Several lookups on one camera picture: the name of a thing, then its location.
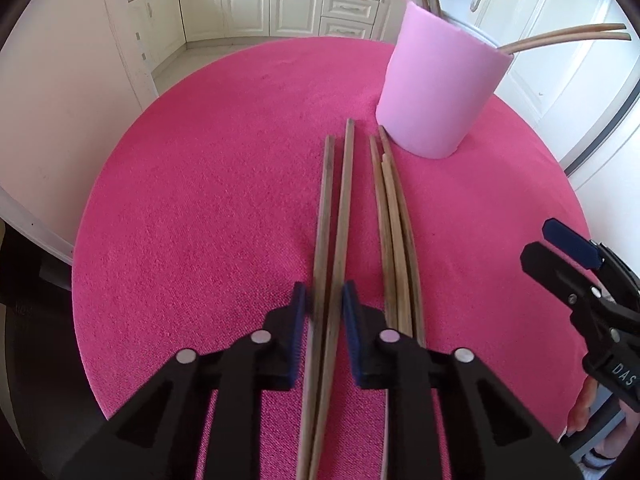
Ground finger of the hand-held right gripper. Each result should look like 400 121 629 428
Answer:
542 218 640 311
520 241 617 332

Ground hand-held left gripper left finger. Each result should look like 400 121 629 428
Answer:
65 281 313 480

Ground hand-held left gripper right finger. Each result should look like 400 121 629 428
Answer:
341 281 583 480

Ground pink cup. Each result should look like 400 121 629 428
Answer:
376 1 514 160

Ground person's right hand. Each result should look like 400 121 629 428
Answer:
565 375 640 457

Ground pink round table mat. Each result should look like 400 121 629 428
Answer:
71 36 598 480

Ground cream cabinet drawer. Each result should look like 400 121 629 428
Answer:
322 0 381 23
319 16 375 41

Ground cream base kitchen cabinets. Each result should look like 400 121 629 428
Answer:
127 0 416 68

